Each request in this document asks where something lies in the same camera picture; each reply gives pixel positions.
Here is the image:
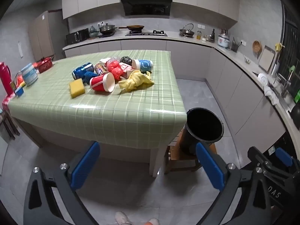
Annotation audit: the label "steel sink faucet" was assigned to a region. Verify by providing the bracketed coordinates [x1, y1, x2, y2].
[273, 66, 296, 99]

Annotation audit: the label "black range hood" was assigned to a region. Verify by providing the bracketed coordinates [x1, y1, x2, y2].
[119, 0, 173, 16]

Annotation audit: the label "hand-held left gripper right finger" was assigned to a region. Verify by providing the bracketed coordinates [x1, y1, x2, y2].
[196, 142, 273, 225]

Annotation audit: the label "person's left shoe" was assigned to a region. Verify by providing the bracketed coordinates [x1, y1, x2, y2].
[115, 211, 130, 225]

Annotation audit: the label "white red carton box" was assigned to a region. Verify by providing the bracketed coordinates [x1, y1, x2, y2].
[119, 62, 136, 78]

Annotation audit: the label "grey teapot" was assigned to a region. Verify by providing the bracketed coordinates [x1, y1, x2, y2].
[89, 26, 101, 38]

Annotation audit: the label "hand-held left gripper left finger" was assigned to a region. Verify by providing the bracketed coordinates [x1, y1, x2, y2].
[23, 141, 101, 225]

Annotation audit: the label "yellow sponge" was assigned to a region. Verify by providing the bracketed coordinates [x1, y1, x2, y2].
[69, 78, 86, 98]

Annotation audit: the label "blue scrubber ball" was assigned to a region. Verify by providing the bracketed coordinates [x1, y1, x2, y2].
[84, 71, 99, 84]

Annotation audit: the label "red thermos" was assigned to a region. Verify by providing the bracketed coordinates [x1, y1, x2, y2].
[0, 62, 13, 96]

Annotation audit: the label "wok with lid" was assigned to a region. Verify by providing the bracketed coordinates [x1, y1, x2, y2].
[99, 23, 118, 35]

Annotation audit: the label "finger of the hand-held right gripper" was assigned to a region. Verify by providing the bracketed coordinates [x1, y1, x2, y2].
[248, 146, 293, 181]
[275, 148, 300, 176]

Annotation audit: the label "black microwave oven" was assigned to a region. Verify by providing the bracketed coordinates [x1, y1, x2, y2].
[66, 28, 90, 45]

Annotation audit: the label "bamboo basket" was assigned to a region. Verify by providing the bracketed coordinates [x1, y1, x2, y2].
[252, 40, 262, 59]

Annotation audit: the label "white rice cooker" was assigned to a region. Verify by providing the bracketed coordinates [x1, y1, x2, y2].
[217, 28, 230, 48]

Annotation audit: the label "blue white paper cup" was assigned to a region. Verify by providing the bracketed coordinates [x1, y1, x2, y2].
[132, 59, 154, 73]

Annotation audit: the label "dark wooden chair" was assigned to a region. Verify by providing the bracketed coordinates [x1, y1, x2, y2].
[0, 108, 20, 139]

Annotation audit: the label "blue drink can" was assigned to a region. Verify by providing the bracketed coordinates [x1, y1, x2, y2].
[72, 62, 95, 80]

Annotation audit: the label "beige kitchen counter cabinets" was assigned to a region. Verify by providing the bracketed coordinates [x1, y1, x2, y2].
[62, 31, 300, 160]

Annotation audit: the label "red plastic bag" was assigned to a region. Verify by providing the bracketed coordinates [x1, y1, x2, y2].
[105, 60, 124, 80]

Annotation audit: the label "white paper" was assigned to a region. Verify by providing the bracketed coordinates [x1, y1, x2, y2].
[100, 56, 120, 64]

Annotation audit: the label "frying pan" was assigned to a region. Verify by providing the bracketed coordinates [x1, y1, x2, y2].
[118, 25, 144, 31]

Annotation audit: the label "yellow cloth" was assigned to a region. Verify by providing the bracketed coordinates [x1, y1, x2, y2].
[118, 70, 155, 92]

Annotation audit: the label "blue white lidded tub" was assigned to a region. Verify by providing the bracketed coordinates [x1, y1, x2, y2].
[20, 63, 38, 87]

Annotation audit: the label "black trash bin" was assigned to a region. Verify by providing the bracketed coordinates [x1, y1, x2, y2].
[179, 107, 224, 156]

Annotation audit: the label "tall printed drink can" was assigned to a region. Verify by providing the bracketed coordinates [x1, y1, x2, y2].
[94, 63, 109, 75]

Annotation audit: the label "green checkered tablecloth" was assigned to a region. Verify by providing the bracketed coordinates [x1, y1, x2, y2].
[8, 50, 187, 150]

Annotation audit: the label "white plates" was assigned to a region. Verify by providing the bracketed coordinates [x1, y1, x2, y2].
[257, 73, 269, 86]

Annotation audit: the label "white cutting board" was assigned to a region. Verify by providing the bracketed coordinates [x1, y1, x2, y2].
[258, 46, 275, 72]

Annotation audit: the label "black gas stove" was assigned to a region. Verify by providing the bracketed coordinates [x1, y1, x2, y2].
[125, 30, 168, 37]

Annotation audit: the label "red paper cup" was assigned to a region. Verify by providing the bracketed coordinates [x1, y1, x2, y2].
[89, 72, 115, 92]

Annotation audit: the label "brown refrigerator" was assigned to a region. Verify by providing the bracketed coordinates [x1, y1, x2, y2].
[28, 10, 69, 61]

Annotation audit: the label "utensil holder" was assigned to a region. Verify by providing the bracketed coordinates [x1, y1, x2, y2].
[231, 37, 240, 52]

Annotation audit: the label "white dish cloth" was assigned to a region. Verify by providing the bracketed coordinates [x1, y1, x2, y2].
[264, 85, 280, 105]

